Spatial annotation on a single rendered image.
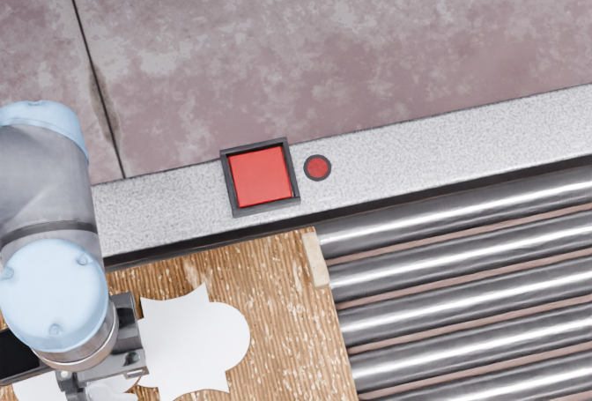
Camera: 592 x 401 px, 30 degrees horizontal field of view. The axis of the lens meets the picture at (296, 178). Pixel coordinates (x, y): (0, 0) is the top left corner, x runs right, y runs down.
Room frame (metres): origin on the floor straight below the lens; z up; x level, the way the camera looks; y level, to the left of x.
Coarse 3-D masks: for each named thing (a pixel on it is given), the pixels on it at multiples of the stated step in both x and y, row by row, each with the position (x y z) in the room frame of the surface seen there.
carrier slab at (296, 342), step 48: (288, 240) 0.29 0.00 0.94; (144, 288) 0.23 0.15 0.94; (192, 288) 0.23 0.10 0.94; (240, 288) 0.24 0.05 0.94; (288, 288) 0.24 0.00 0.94; (288, 336) 0.19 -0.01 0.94; (336, 336) 0.20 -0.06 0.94; (240, 384) 0.14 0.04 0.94; (288, 384) 0.14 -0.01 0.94; (336, 384) 0.15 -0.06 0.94
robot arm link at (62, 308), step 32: (32, 256) 0.17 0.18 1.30; (64, 256) 0.17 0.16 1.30; (96, 256) 0.19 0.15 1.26; (0, 288) 0.15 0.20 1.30; (32, 288) 0.15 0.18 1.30; (64, 288) 0.15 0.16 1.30; (96, 288) 0.15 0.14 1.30; (32, 320) 0.13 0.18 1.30; (64, 320) 0.13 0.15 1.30; (96, 320) 0.14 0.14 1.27; (64, 352) 0.11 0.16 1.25; (96, 352) 0.12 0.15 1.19
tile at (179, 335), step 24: (144, 312) 0.20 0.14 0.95; (168, 312) 0.20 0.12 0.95; (192, 312) 0.21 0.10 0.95; (216, 312) 0.21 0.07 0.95; (144, 336) 0.18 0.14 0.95; (168, 336) 0.18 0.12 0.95; (192, 336) 0.18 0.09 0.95; (216, 336) 0.18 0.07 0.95; (240, 336) 0.19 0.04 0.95; (168, 360) 0.15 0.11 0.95; (192, 360) 0.16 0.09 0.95; (216, 360) 0.16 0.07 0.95; (240, 360) 0.16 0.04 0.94; (144, 384) 0.13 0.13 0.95; (168, 384) 0.13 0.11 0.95; (192, 384) 0.13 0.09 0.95; (216, 384) 0.14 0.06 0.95
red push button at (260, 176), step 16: (240, 160) 0.38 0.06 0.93; (256, 160) 0.38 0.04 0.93; (272, 160) 0.38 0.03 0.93; (240, 176) 0.36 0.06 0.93; (256, 176) 0.36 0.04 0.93; (272, 176) 0.37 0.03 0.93; (240, 192) 0.35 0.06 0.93; (256, 192) 0.35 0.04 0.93; (272, 192) 0.35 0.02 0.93; (288, 192) 0.35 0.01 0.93
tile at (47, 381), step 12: (132, 372) 0.14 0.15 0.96; (12, 384) 0.12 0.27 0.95; (24, 384) 0.12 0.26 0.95; (36, 384) 0.12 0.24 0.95; (48, 384) 0.12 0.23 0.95; (108, 384) 0.12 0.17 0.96; (120, 384) 0.13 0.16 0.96; (132, 384) 0.13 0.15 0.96; (24, 396) 0.11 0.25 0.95; (36, 396) 0.11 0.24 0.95; (48, 396) 0.11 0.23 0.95; (60, 396) 0.11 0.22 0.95
